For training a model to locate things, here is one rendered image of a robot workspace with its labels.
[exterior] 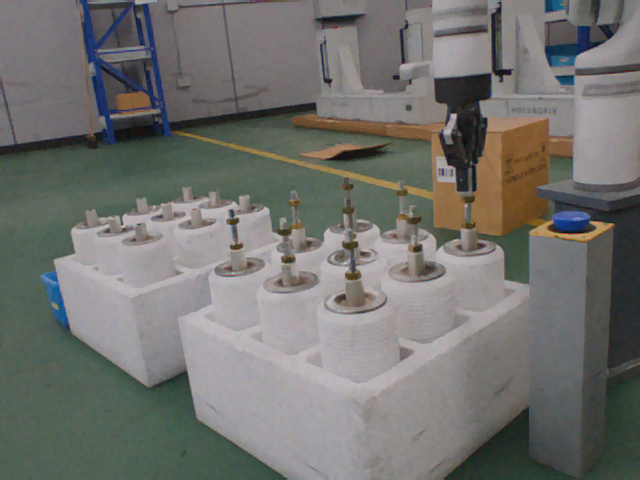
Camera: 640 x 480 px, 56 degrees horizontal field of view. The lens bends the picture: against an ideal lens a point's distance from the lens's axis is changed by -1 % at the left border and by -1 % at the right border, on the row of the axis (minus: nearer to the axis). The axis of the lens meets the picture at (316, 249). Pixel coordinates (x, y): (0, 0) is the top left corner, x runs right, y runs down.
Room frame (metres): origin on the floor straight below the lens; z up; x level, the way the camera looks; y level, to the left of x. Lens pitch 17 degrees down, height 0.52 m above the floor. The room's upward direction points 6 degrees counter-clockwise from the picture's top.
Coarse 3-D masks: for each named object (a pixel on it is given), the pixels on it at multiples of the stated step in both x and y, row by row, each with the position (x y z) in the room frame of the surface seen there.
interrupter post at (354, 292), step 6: (348, 282) 0.66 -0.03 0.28; (354, 282) 0.66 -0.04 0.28; (360, 282) 0.66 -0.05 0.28; (348, 288) 0.66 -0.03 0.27; (354, 288) 0.66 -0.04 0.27; (360, 288) 0.66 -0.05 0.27; (348, 294) 0.66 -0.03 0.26; (354, 294) 0.66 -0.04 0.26; (360, 294) 0.66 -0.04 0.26; (348, 300) 0.66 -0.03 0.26; (354, 300) 0.66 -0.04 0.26; (360, 300) 0.66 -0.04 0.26
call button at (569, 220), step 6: (558, 216) 0.66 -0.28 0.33; (564, 216) 0.66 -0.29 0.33; (570, 216) 0.66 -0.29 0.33; (576, 216) 0.65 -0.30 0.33; (582, 216) 0.65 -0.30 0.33; (588, 216) 0.65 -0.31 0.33; (558, 222) 0.66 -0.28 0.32; (564, 222) 0.65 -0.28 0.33; (570, 222) 0.65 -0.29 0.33; (576, 222) 0.64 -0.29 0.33; (582, 222) 0.64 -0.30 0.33; (588, 222) 0.65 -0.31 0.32; (558, 228) 0.66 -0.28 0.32; (564, 228) 0.65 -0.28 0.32; (570, 228) 0.65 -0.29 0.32; (576, 228) 0.65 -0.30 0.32; (582, 228) 0.65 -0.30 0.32
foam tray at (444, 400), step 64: (192, 320) 0.84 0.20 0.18; (512, 320) 0.76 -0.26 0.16; (192, 384) 0.85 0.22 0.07; (256, 384) 0.71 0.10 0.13; (320, 384) 0.61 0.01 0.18; (384, 384) 0.59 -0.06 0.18; (448, 384) 0.66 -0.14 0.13; (512, 384) 0.75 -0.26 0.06; (256, 448) 0.73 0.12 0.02; (320, 448) 0.62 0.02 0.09; (384, 448) 0.58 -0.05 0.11; (448, 448) 0.65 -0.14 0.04
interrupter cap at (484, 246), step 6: (456, 240) 0.85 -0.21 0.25; (480, 240) 0.84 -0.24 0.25; (486, 240) 0.84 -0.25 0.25; (444, 246) 0.83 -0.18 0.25; (450, 246) 0.83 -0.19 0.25; (456, 246) 0.83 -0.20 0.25; (480, 246) 0.82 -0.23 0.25; (486, 246) 0.81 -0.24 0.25; (492, 246) 0.81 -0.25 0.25; (450, 252) 0.80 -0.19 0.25; (456, 252) 0.80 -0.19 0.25; (462, 252) 0.80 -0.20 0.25; (468, 252) 0.79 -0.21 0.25; (474, 252) 0.79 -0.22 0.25; (480, 252) 0.78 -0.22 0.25; (486, 252) 0.79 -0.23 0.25
